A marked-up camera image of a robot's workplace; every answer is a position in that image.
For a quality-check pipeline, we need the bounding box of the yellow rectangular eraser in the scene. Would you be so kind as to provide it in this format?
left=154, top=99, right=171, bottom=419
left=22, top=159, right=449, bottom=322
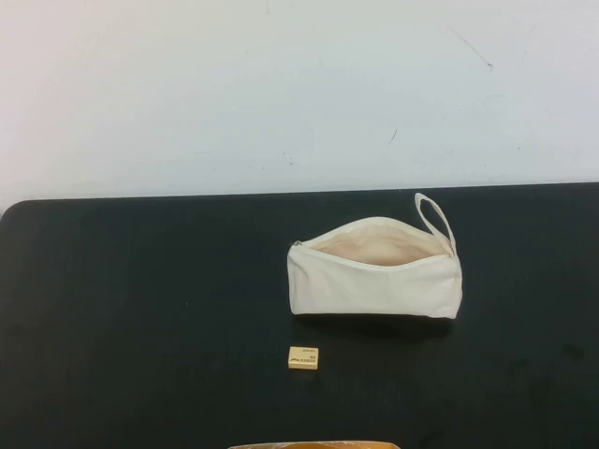
left=285, top=345, right=321, bottom=373

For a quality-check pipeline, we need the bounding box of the yellow-brown curved object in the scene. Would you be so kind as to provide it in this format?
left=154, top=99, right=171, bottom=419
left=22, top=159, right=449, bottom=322
left=227, top=426, right=397, bottom=449

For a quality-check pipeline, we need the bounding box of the cream fabric zipper pencil case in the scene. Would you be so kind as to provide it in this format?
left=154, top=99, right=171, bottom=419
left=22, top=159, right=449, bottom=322
left=285, top=192, right=464, bottom=324

